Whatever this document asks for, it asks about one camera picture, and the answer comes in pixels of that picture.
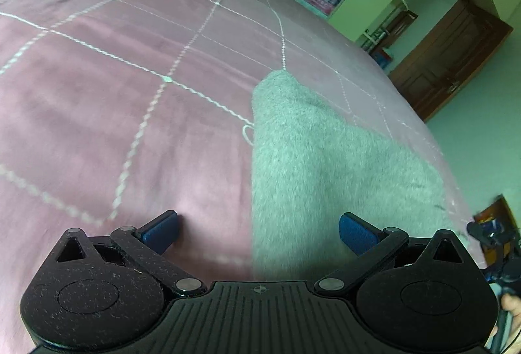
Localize person's right hand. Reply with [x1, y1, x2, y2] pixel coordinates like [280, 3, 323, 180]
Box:
[501, 293, 520, 343]

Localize brown wooden door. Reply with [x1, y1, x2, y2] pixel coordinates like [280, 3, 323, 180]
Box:
[389, 0, 513, 122]

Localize pink quilted bedspread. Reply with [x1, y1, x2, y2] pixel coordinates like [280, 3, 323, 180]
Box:
[1, 0, 471, 353]

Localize grey pants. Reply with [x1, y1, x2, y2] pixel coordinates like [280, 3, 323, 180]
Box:
[252, 71, 470, 281]

